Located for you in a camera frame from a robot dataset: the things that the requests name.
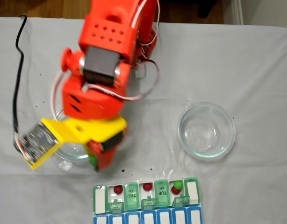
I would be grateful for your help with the green ball pill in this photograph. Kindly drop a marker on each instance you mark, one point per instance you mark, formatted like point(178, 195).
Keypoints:
point(92, 159)
point(177, 184)

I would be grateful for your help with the red ball pill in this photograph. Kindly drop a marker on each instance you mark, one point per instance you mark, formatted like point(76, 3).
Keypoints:
point(174, 191)
point(147, 186)
point(118, 189)

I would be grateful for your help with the clear glass bowl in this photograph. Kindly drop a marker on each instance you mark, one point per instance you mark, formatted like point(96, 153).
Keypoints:
point(204, 130)
point(71, 151)

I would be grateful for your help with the white weekly pill organizer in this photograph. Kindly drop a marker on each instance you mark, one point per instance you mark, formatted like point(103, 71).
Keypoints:
point(145, 217)

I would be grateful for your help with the white tablecloth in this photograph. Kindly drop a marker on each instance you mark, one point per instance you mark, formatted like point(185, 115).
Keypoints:
point(227, 58)

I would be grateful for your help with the white baseboard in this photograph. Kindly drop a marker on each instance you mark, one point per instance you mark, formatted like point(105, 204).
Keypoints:
point(238, 11)

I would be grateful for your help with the camera board on yellow mount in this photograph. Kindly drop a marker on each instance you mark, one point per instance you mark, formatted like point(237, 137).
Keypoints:
point(38, 142)

